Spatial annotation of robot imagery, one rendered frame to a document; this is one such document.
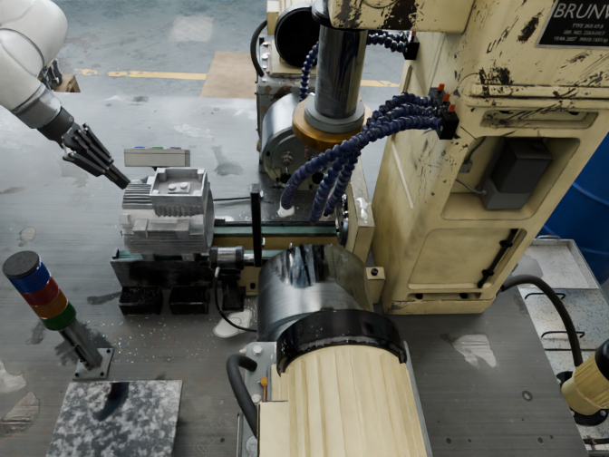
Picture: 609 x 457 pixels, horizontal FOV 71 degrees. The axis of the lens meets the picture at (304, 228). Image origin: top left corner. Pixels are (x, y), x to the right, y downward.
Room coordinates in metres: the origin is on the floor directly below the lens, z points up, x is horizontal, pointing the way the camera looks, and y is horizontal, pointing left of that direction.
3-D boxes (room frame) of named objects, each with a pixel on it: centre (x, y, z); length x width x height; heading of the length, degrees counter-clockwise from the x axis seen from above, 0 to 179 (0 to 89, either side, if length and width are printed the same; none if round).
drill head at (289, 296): (0.46, -0.04, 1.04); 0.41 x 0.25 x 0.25; 6
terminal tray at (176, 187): (0.76, 0.31, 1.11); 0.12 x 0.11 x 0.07; 96
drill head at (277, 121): (1.14, 0.03, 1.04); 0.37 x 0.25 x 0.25; 6
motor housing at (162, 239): (0.75, 0.35, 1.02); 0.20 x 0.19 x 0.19; 96
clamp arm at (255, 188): (0.64, 0.11, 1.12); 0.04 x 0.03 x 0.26; 96
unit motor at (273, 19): (1.42, 0.10, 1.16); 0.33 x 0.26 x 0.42; 6
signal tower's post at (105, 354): (0.43, 0.50, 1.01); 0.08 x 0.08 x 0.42; 6
